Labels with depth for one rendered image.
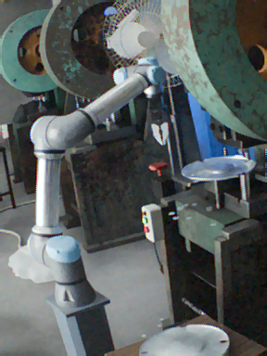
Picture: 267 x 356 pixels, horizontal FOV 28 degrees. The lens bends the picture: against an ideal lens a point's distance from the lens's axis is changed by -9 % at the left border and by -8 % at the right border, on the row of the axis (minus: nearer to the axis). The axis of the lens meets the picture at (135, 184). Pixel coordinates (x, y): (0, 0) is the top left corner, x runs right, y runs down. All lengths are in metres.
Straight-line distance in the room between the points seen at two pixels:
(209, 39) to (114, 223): 2.34
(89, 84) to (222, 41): 1.81
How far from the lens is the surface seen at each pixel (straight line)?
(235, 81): 1.57
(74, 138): 1.88
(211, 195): 2.12
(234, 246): 1.92
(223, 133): 2.06
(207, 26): 1.53
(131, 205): 3.70
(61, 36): 3.22
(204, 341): 1.76
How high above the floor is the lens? 1.35
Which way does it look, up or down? 16 degrees down
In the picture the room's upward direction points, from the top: 9 degrees counter-clockwise
